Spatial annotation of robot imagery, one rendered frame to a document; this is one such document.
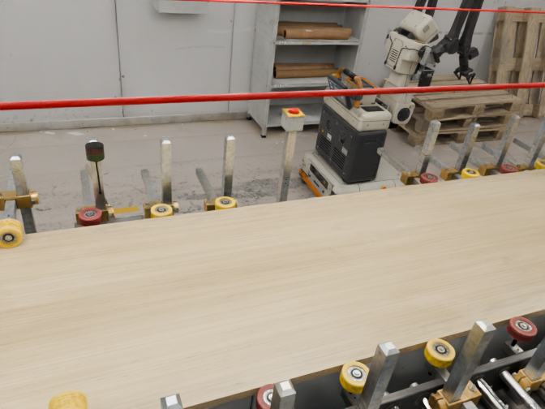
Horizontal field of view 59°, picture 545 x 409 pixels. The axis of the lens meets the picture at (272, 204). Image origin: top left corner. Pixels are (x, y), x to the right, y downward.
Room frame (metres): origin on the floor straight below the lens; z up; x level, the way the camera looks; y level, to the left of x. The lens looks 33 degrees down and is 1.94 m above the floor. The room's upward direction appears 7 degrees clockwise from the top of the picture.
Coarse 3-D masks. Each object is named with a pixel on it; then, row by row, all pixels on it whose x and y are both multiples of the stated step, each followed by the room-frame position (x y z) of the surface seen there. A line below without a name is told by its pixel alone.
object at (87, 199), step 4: (80, 172) 1.73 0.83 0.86; (84, 172) 1.74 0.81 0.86; (84, 176) 1.70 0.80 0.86; (84, 180) 1.67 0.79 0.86; (88, 180) 1.68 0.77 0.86; (84, 184) 1.64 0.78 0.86; (88, 184) 1.65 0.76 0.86; (84, 188) 1.61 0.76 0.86; (88, 188) 1.62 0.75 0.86; (84, 192) 1.58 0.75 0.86; (88, 192) 1.59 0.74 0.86; (84, 196) 1.56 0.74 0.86; (88, 196) 1.56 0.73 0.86; (84, 200) 1.53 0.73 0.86; (88, 200) 1.53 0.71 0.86; (84, 204) 1.50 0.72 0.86; (88, 204) 1.50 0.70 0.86; (92, 204) 1.51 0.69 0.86
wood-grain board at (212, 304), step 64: (384, 192) 1.82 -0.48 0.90; (448, 192) 1.89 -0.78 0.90; (512, 192) 1.97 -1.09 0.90; (0, 256) 1.11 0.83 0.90; (64, 256) 1.15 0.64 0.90; (128, 256) 1.19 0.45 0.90; (192, 256) 1.23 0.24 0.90; (256, 256) 1.27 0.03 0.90; (320, 256) 1.32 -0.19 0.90; (384, 256) 1.36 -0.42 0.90; (448, 256) 1.41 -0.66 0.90; (512, 256) 1.46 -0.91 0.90; (0, 320) 0.87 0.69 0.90; (64, 320) 0.90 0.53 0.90; (128, 320) 0.92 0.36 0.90; (192, 320) 0.95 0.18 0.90; (256, 320) 0.99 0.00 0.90; (320, 320) 1.02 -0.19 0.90; (384, 320) 1.05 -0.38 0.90; (448, 320) 1.09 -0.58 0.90; (0, 384) 0.68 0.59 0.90; (64, 384) 0.70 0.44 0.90; (128, 384) 0.72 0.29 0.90; (192, 384) 0.75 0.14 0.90; (256, 384) 0.77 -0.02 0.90
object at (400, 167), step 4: (380, 148) 2.37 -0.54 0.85; (380, 152) 2.34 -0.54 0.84; (384, 152) 2.33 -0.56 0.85; (384, 156) 2.31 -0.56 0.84; (388, 156) 2.29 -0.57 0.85; (392, 156) 2.29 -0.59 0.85; (388, 160) 2.27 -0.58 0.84; (392, 160) 2.25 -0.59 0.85; (396, 160) 2.25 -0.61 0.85; (392, 164) 2.24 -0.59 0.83; (396, 164) 2.21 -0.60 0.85; (400, 164) 2.21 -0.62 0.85; (396, 168) 2.21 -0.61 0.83; (400, 168) 2.18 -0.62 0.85; (404, 168) 2.17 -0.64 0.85; (400, 172) 2.17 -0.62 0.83; (416, 180) 2.06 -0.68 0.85; (416, 184) 2.05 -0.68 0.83
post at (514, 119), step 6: (516, 114) 2.35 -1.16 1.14; (510, 120) 2.34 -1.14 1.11; (516, 120) 2.32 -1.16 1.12; (510, 126) 2.33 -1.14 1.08; (516, 126) 2.33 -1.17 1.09; (504, 132) 2.34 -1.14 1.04; (510, 132) 2.32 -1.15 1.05; (504, 138) 2.33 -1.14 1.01; (510, 138) 2.33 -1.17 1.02; (504, 144) 2.32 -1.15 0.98; (498, 150) 2.34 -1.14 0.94; (504, 150) 2.32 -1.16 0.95; (498, 156) 2.33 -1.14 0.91; (504, 156) 2.33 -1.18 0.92; (492, 162) 2.34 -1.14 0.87; (498, 162) 2.32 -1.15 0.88
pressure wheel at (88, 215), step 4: (88, 208) 1.42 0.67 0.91; (92, 208) 1.42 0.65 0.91; (80, 212) 1.39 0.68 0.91; (84, 212) 1.39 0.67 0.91; (88, 212) 1.39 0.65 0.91; (92, 212) 1.40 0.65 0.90; (96, 212) 1.40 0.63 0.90; (100, 212) 1.40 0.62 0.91; (80, 216) 1.36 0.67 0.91; (84, 216) 1.37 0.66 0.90; (88, 216) 1.38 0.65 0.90; (92, 216) 1.38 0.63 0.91; (96, 216) 1.38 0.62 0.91; (100, 216) 1.38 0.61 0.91; (80, 220) 1.35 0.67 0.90; (84, 220) 1.35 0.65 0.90; (88, 220) 1.35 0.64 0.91; (92, 220) 1.35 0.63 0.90; (96, 220) 1.36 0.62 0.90; (100, 220) 1.38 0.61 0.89; (80, 224) 1.36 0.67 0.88; (84, 224) 1.35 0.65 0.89; (88, 224) 1.35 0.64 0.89; (92, 224) 1.35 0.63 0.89; (96, 224) 1.36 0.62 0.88
